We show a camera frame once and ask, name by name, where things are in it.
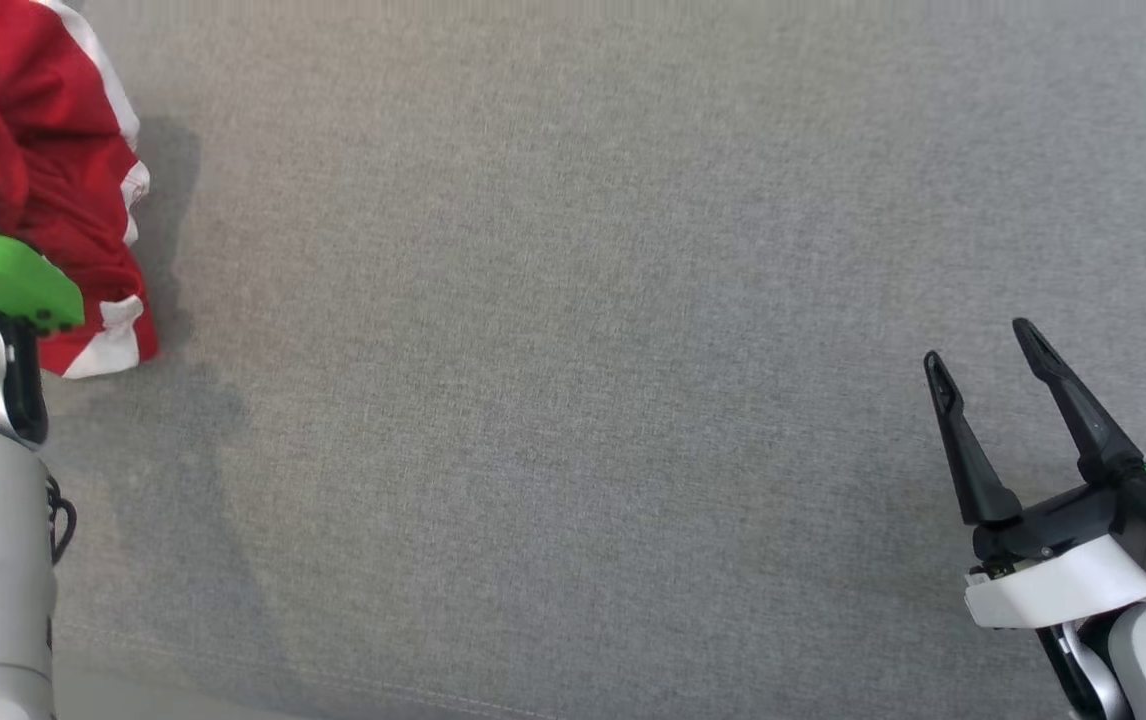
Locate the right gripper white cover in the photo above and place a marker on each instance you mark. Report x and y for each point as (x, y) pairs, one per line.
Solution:
(1063, 590)

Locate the red and white garment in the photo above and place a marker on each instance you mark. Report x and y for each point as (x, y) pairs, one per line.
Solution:
(63, 170)

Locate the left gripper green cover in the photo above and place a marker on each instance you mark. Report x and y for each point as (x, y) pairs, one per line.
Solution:
(3, 275)

